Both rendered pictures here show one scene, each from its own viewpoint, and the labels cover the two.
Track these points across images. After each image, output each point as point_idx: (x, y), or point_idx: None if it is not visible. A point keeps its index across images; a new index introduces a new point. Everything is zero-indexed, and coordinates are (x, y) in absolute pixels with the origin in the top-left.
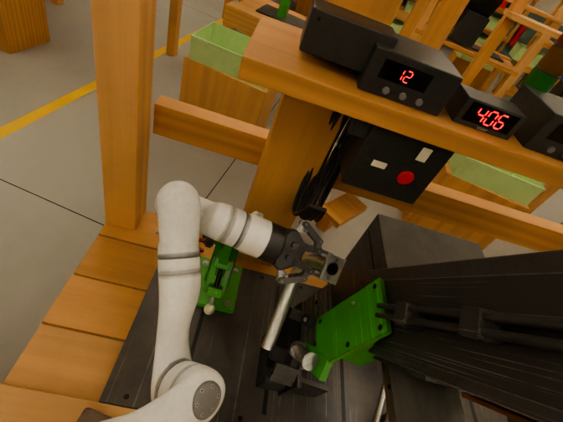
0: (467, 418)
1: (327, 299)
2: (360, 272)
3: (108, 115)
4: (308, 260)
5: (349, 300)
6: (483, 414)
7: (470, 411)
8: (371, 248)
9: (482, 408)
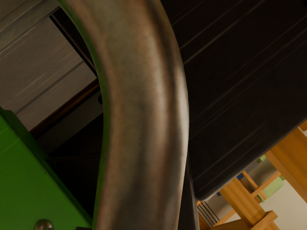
0: (25, 99)
1: (31, 10)
2: (176, 31)
3: None
4: (126, 105)
5: (52, 202)
6: (44, 100)
7: (36, 95)
8: (264, 62)
9: (51, 95)
